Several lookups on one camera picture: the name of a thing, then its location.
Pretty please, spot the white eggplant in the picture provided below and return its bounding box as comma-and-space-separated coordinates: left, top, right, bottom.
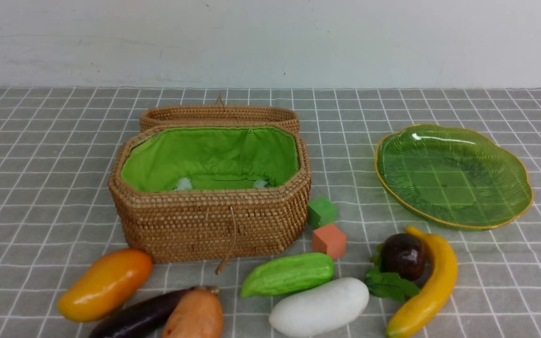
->
269, 277, 370, 338

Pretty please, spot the yellow banana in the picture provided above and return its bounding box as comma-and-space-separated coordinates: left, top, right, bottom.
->
385, 226, 458, 338

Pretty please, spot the woven wicker basket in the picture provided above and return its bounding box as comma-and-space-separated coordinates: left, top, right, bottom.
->
108, 124, 312, 263

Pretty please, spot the green leafy vegetable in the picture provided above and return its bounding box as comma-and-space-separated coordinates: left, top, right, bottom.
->
364, 243, 419, 302

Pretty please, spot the orange foam cube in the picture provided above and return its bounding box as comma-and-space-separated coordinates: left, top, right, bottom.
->
311, 224, 347, 260

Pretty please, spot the grey grid tablecloth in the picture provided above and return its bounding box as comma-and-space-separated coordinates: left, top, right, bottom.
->
0, 87, 541, 338

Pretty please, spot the green glass leaf plate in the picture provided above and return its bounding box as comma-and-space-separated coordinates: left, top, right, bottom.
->
374, 124, 534, 231

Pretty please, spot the green foam cube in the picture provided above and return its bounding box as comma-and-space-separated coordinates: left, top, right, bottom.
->
307, 196, 338, 229

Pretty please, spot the green bitter gourd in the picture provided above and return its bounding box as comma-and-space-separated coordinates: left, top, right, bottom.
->
240, 252, 334, 298

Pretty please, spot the orange yellow mango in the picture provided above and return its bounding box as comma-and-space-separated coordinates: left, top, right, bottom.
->
57, 248, 153, 323

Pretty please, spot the dark purple eggplant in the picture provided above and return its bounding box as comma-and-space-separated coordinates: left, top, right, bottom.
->
88, 286, 221, 338

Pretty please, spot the dark purple passion fruit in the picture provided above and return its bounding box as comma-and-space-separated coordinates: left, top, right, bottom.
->
380, 233, 428, 282

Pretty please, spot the orange brown potato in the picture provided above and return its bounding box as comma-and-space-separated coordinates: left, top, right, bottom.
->
161, 289, 224, 338

